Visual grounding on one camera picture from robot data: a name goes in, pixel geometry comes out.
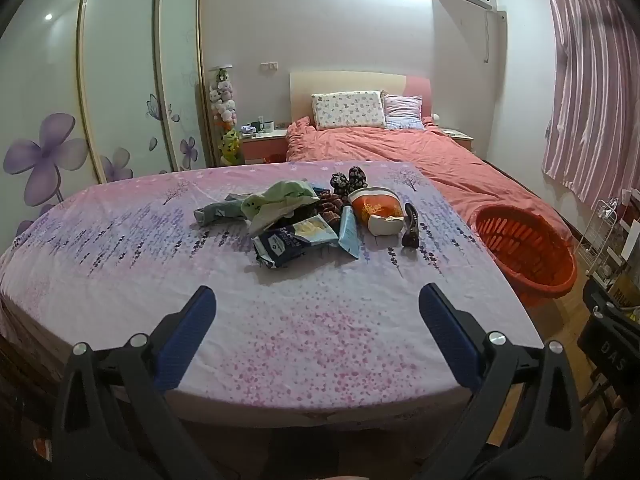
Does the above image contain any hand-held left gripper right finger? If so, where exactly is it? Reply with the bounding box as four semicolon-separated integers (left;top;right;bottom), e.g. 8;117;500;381
418;282;586;480

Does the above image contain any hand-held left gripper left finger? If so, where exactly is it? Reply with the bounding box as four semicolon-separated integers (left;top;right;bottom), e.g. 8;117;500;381
50;285;218;480

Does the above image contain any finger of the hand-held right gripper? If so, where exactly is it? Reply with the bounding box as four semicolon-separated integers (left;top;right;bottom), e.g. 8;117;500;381
582;277;640;346

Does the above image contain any orange plastic laundry basket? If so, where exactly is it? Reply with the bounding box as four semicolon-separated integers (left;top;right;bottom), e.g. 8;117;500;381
472;205;578;308

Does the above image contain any black plastic item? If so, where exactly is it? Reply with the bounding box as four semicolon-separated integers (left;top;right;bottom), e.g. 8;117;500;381
401;202;422;248

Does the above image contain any teal sock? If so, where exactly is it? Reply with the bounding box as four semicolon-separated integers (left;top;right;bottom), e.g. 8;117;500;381
194;200;251;228

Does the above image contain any dark blue snack packet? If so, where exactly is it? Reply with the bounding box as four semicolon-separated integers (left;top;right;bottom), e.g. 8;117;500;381
251;214;341;268

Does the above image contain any light blue tissue packet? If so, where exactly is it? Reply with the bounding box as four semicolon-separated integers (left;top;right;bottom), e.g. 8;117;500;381
339;205;362;260

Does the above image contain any orange white paper bowl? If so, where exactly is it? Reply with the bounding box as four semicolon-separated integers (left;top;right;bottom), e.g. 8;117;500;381
347;186;407;236

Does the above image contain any light green tissue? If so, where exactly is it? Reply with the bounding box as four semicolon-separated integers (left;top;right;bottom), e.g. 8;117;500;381
241;180;321;235

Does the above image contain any red brown knit cloth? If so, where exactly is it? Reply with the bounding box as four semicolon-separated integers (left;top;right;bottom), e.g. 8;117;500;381
316;190;346;227

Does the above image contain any brown cardboard box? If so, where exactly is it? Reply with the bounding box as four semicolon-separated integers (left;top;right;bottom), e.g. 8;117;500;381
607;260;640;307

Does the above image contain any pink floral tablecloth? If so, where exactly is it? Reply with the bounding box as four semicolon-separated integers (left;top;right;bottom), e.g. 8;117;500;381
0;160;546;421

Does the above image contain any salmon duvet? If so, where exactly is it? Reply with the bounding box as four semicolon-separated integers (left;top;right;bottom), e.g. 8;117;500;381
286;116;576;246

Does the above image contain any yellow green plush toy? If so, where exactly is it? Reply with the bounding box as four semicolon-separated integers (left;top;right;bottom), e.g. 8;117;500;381
219;127;244;167

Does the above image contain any pink white nightstand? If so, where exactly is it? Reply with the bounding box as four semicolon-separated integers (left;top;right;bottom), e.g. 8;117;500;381
442;127;473;152
241;129;290;165

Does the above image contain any pink striped curtain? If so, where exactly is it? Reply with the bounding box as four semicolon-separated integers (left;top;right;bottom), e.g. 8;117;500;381
542;0;640;211

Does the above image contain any pink striped pillow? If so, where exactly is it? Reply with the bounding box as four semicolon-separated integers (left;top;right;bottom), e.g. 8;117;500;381
382;92;426;132

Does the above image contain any hanging plush toy column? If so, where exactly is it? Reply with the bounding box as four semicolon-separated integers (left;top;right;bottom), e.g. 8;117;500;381
209;65;240;131

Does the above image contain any white floral pillow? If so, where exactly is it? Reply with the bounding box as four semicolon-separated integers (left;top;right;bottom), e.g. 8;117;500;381
311;91;387;131

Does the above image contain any wardrobe with flower print doors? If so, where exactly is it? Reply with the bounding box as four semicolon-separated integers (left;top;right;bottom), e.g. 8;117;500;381
0;0;213;241

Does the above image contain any cream pink headboard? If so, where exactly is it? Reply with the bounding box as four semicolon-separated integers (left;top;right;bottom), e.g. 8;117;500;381
289;71;433;131

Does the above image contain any white wire rack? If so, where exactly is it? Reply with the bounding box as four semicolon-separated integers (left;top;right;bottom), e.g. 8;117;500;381
575;199;626;277

